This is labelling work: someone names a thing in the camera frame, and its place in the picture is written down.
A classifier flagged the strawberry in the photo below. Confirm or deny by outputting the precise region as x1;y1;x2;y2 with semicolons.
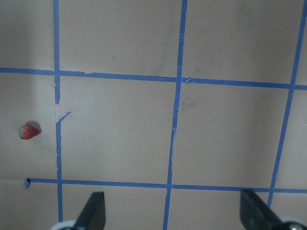
18;124;41;140

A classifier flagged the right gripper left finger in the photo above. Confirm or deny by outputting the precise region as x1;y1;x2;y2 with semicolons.
72;192;106;230

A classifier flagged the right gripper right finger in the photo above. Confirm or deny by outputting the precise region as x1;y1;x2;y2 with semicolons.
240;189;307;230

